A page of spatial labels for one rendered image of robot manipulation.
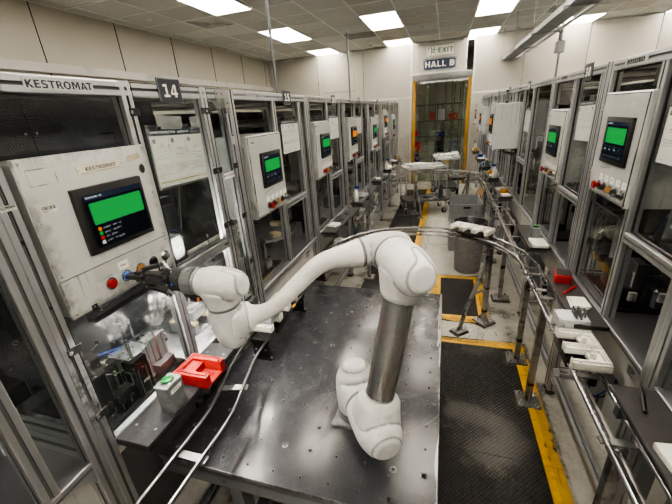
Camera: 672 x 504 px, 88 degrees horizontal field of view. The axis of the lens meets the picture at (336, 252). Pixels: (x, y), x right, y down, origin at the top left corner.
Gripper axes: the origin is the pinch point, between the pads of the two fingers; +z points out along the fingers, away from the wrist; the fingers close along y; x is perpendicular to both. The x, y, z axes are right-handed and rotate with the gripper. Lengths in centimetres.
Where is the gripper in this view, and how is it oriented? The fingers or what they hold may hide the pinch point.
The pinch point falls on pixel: (136, 276)
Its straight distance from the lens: 134.7
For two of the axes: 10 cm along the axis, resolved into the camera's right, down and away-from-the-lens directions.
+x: -2.8, 3.7, -8.8
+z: -9.6, -0.5, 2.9
